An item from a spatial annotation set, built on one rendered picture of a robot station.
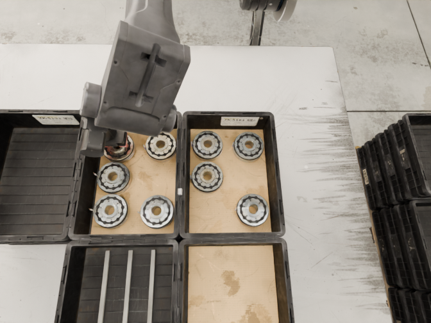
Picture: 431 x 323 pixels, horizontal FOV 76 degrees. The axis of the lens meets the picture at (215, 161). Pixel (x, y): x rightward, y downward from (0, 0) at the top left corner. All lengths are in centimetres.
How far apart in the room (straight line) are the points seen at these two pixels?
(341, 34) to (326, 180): 172
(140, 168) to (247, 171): 36
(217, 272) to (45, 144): 71
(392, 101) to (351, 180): 135
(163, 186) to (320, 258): 61
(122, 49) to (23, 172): 84
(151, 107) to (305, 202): 86
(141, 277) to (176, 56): 71
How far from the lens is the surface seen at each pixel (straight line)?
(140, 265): 90
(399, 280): 176
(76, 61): 142
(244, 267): 90
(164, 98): 33
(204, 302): 89
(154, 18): 34
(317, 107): 128
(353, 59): 255
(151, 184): 93
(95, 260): 94
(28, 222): 104
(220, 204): 90
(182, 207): 81
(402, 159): 163
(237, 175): 93
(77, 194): 88
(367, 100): 238
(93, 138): 74
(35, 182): 106
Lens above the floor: 172
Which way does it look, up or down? 70 degrees down
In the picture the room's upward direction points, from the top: 8 degrees clockwise
